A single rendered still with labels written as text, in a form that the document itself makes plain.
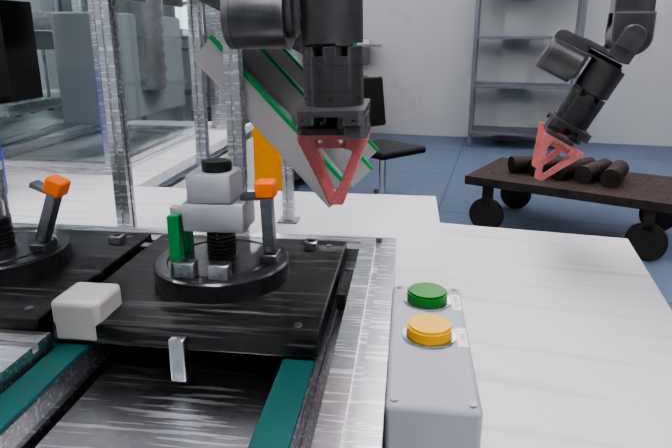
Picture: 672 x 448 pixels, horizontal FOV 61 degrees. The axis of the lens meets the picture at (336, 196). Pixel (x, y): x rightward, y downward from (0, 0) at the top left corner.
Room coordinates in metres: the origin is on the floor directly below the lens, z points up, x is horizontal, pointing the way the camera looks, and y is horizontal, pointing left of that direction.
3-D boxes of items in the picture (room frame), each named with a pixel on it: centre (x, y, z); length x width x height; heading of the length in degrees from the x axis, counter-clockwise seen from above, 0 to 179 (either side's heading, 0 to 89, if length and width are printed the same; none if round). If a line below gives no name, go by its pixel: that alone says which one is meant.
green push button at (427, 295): (0.53, -0.09, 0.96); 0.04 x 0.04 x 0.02
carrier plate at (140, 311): (0.57, 0.12, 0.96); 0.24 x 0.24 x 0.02; 83
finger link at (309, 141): (0.56, 0.00, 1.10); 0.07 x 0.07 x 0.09; 84
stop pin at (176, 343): (0.44, 0.14, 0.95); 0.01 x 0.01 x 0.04; 83
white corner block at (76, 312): (0.48, 0.23, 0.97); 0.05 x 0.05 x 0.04; 83
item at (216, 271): (0.51, 0.11, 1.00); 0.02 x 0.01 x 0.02; 83
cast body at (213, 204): (0.57, 0.13, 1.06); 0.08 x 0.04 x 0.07; 83
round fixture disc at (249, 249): (0.57, 0.12, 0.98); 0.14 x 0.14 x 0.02
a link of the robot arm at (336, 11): (0.55, 0.01, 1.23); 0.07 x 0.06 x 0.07; 81
